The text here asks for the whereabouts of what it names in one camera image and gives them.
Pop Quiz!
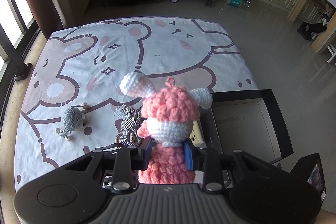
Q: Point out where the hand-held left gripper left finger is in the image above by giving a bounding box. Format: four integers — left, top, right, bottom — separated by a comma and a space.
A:
63, 137, 154, 191

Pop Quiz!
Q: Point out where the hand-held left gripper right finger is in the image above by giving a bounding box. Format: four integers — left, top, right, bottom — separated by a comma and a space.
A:
184, 140, 279, 191

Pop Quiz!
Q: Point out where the striped rope knot toy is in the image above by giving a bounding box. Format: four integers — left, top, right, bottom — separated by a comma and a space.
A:
114, 105, 143, 147

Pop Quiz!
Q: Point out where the pink crochet bunny doll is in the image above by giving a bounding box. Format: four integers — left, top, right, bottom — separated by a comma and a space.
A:
119, 70, 214, 185

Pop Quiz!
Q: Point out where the black cardboard box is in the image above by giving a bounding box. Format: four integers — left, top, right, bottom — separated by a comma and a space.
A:
201, 89, 294, 180

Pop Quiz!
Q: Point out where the grey crochet mouse toy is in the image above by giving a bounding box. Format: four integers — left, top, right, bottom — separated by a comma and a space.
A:
55, 103, 88, 142

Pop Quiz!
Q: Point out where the beige paper packet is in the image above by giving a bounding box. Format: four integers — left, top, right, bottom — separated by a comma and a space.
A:
188, 120, 210, 148

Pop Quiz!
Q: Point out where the printed cartoon blanket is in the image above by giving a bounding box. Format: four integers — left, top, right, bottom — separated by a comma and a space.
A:
14, 18, 259, 193

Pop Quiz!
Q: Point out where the white chair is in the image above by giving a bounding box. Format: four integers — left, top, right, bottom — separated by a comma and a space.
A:
327, 43, 336, 67

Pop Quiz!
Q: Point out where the wooden bar counter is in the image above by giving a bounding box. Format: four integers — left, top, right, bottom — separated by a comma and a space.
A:
312, 0, 336, 54

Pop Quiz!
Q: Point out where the black window railing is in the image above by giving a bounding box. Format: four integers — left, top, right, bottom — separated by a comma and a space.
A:
0, 22, 32, 81

